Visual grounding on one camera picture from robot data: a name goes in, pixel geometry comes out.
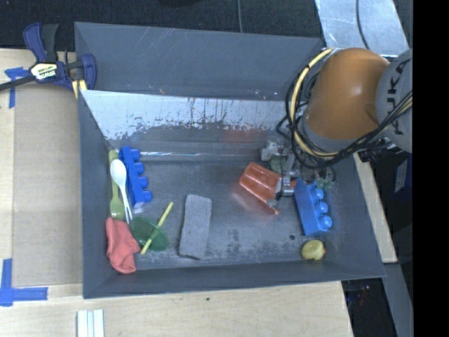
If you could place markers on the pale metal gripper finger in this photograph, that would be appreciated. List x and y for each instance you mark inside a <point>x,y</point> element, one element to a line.
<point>279,197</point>
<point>289,183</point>

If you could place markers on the orange translucent plastic mould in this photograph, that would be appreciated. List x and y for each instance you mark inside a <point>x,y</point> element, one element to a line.
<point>257,183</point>

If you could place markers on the blue toy building brick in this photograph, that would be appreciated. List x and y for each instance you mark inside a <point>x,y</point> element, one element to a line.
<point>135,177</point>
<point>310,209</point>

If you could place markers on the yellow rubber duck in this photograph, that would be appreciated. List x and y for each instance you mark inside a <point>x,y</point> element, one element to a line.
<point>312,250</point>

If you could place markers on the grey sponge block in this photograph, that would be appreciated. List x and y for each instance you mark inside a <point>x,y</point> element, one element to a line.
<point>195,226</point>

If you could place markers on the yellow plastic straw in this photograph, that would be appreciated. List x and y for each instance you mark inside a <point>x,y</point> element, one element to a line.
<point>165,213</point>

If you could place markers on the grey metal bin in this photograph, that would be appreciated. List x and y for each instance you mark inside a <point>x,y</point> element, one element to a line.
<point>224,65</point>

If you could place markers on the green clear plastic lid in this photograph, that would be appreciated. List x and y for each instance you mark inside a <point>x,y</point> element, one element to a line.
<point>159,239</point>

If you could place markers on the white plastic spoon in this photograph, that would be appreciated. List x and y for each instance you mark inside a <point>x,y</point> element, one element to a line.
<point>118,172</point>

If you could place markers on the red cloth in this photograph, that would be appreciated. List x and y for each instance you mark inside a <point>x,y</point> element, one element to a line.
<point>119,244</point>

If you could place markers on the pale wood board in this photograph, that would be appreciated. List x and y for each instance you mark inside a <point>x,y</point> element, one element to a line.
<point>45,188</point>

